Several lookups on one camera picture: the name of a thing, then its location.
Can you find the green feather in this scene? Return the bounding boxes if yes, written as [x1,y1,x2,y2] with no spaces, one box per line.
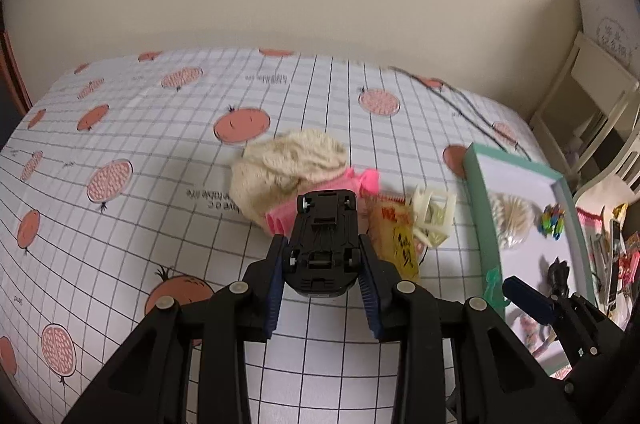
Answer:
[483,267,510,310]

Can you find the cream plastic hair claw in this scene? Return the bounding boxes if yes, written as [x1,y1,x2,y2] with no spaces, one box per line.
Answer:
[410,185,457,248]

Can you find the orange snack packet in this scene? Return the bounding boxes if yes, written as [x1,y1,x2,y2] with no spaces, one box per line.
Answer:
[366,195,419,281]

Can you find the pink hair roller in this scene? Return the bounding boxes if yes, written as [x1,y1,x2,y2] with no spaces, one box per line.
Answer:
[265,167,380,236]

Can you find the black toy car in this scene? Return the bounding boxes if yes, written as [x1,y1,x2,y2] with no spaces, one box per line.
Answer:
[283,190,361,298]

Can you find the cream crocheted cloth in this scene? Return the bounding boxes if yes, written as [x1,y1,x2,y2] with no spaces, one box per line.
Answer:
[229,128,348,229]

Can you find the clutter of stationery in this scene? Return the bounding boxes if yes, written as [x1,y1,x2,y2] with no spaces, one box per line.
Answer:
[577,204,639,330]

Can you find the teal-rimmed white tray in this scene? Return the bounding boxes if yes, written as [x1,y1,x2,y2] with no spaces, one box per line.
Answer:
[460,143,601,380]

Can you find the cream pleated fan ornament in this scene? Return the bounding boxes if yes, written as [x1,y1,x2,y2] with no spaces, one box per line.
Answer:
[488,192,534,251]

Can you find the white checked pomegranate tablecloth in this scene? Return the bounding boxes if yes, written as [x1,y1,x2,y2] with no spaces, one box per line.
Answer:
[1,48,544,423]

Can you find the white wooden chair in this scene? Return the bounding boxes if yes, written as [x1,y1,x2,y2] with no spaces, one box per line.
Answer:
[574,125,640,213]

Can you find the white wooden shelf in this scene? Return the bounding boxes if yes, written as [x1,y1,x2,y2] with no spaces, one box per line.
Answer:
[529,32,639,177]

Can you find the white printed paper bag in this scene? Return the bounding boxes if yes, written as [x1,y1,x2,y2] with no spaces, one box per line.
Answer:
[579,0,640,77]

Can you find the black cable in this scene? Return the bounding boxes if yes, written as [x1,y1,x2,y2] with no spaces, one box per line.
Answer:
[389,66,532,155]

